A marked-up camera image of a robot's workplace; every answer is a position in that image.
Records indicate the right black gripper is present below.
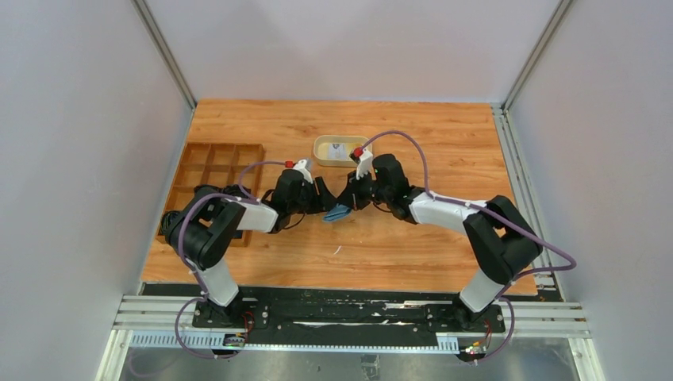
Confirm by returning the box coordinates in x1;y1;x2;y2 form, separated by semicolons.
337;167;393;211

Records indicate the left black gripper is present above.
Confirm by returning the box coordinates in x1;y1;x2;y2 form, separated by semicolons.
289;177;339;216

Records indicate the blue card holder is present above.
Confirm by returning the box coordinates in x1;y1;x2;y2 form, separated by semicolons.
322;204;352;223

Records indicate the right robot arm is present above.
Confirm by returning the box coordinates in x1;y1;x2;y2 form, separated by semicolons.
336;148;542;332

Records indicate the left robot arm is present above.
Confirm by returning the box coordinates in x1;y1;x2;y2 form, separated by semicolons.
159;169;337;328

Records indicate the card in tray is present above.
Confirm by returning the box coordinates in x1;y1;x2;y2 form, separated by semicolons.
327;143;348;160

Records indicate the beige oval tray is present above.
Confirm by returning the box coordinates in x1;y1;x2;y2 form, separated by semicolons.
313;135;368;167

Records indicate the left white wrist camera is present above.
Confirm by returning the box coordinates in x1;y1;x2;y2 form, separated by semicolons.
292;158;313;183

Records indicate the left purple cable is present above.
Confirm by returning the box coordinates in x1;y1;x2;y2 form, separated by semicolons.
174;160;295;361

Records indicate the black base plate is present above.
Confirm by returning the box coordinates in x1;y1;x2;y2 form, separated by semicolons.
192;287;506;347

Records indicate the aluminium frame rail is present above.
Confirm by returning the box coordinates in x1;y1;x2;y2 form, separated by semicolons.
490;103;565;302

